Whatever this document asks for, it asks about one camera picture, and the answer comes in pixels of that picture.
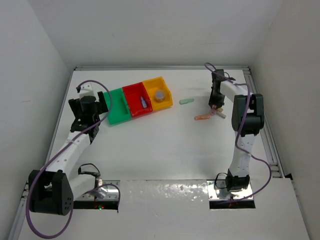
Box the blue correction tape case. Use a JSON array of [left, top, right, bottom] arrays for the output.
[[140, 96, 148, 109]]

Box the round tape roll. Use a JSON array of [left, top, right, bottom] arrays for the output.
[[154, 89, 166, 103]]

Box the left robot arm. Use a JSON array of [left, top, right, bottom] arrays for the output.
[[27, 91, 109, 216]]

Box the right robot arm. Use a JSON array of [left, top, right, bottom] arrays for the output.
[[208, 69, 265, 191]]

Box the pink correction tape case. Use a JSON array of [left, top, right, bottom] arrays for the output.
[[210, 105, 217, 116]]

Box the grey eraser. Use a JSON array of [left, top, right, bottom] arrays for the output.
[[216, 111, 226, 119]]

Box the green plastic bin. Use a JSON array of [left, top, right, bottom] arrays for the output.
[[103, 88, 132, 125]]

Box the orange correction tape case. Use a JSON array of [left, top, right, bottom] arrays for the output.
[[194, 114, 211, 121]]

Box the green correction tape case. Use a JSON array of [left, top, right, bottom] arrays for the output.
[[179, 98, 194, 105]]

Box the red plastic bin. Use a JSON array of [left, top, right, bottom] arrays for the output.
[[122, 82, 153, 118]]

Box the yellow plastic bin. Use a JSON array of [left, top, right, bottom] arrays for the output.
[[142, 76, 173, 112]]

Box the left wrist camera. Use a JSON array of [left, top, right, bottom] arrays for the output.
[[76, 83, 95, 99]]

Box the aluminium frame rail back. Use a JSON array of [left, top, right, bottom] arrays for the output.
[[74, 65, 251, 72]]

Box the aluminium frame rail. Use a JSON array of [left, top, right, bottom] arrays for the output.
[[74, 65, 251, 72], [243, 67, 285, 178]]

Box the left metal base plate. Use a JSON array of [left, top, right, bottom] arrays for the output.
[[74, 180, 120, 202]]

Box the metal base plate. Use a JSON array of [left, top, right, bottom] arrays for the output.
[[74, 180, 120, 202], [207, 179, 253, 202]]

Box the aluminium frame rail right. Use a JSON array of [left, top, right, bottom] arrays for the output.
[[243, 67, 285, 178]]

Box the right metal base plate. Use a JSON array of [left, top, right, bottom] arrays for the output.
[[207, 179, 253, 202]]

